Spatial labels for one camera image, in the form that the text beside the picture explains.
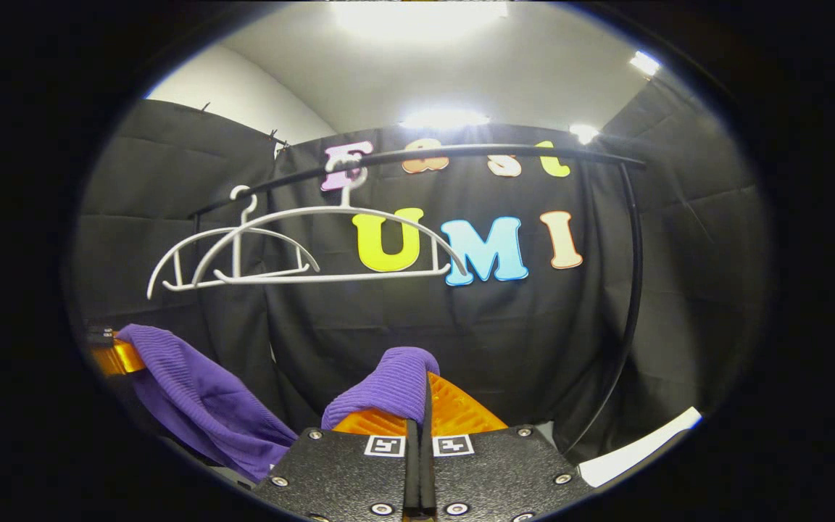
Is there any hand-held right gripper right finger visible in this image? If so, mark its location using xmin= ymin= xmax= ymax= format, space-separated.
xmin=418 ymin=371 xmax=597 ymax=522

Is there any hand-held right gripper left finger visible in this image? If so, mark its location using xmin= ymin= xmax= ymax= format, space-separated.
xmin=252 ymin=407 xmax=420 ymax=522

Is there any purple corduroy jacket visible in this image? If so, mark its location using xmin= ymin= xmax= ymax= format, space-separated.
xmin=115 ymin=323 xmax=441 ymax=484

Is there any white hanger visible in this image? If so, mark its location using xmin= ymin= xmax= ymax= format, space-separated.
xmin=190 ymin=155 xmax=470 ymax=286
xmin=146 ymin=185 xmax=321 ymax=299

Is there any black metal clothes rack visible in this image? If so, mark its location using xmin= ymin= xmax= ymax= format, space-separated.
xmin=189 ymin=143 xmax=647 ymax=457

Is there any black backdrop cloth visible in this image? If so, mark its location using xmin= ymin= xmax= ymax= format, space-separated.
xmin=584 ymin=72 xmax=777 ymax=465
xmin=265 ymin=123 xmax=650 ymax=450
xmin=73 ymin=99 xmax=295 ymax=436

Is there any white flat board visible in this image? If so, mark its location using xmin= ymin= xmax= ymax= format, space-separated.
xmin=577 ymin=406 xmax=703 ymax=489

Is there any long ceiling light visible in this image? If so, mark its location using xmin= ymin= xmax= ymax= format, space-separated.
xmin=399 ymin=109 xmax=491 ymax=131

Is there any large ceiling light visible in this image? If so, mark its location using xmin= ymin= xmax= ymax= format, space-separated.
xmin=331 ymin=0 xmax=509 ymax=37

